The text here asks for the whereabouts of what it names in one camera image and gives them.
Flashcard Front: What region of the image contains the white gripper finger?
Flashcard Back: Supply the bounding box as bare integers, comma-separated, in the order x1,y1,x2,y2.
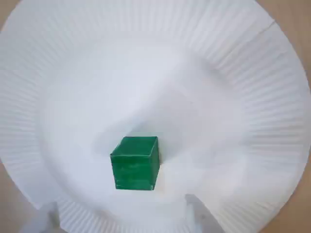
21,200,60,233
185,193,221,233

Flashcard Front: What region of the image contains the white paper plate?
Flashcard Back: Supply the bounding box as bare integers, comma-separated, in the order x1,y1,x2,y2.
0,0,311,233

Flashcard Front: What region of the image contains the green cube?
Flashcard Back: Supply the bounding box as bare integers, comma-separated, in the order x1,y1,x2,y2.
110,136,160,191

